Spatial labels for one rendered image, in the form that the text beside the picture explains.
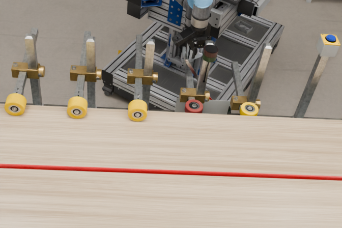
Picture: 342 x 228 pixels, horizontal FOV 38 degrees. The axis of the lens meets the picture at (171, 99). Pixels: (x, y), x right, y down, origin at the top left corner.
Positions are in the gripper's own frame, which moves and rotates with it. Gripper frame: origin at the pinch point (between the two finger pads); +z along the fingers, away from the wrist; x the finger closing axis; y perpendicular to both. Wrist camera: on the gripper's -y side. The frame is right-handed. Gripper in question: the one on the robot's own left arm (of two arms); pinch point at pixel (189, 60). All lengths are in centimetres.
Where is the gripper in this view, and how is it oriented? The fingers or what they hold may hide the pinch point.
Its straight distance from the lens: 226.9
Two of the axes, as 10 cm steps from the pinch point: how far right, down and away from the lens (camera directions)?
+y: 9.2, -2.0, 3.3
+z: -1.0, 7.1, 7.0
